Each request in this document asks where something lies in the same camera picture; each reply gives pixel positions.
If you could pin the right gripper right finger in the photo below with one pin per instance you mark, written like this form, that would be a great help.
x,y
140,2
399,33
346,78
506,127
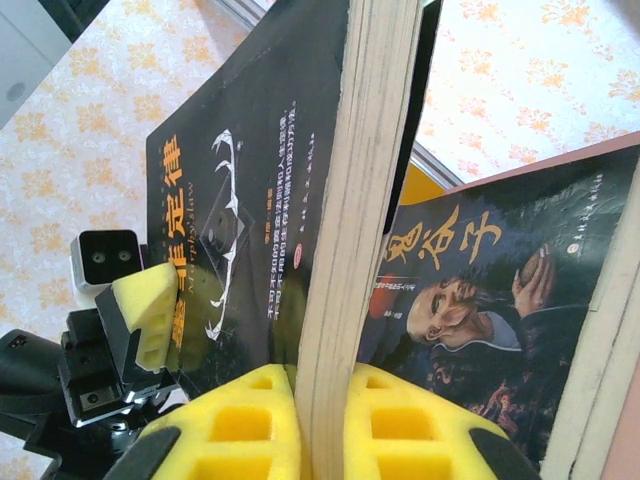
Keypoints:
x,y
360,440

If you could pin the yellow pink blue bookshelf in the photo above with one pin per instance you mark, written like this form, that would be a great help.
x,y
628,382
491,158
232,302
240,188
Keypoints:
x,y
420,187

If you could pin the black antler cover book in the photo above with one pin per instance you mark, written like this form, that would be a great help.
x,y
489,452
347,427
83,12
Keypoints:
x,y
260,175

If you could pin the dark blue old-man cover book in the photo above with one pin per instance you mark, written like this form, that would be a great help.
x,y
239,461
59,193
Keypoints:
x,y
625,425
475,300

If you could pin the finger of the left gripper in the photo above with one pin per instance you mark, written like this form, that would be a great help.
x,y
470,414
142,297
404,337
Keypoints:
x,y
145,300

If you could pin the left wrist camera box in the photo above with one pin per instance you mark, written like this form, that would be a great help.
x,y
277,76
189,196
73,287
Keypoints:
x,y
107,257

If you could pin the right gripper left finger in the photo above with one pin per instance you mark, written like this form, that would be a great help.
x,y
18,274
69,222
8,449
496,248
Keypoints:
x,y
280,440

